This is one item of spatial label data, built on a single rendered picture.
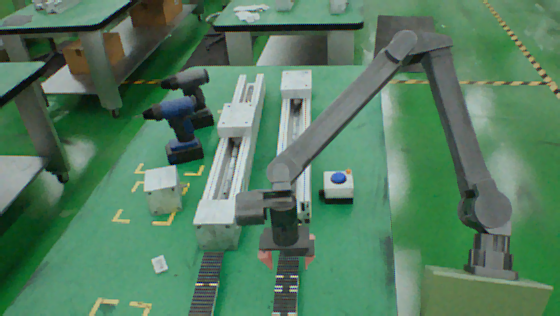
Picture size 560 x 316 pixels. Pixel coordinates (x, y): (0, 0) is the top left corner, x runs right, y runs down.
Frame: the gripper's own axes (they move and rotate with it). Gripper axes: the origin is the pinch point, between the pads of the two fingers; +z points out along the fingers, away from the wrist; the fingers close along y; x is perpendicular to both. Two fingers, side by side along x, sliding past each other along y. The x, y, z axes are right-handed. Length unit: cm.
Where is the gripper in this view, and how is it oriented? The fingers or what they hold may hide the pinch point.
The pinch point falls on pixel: (288, 265)
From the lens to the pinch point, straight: 104.7
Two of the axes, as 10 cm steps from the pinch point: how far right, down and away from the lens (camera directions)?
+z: 0.6, 8.2, 5.7
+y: -10.0, 0.4, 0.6
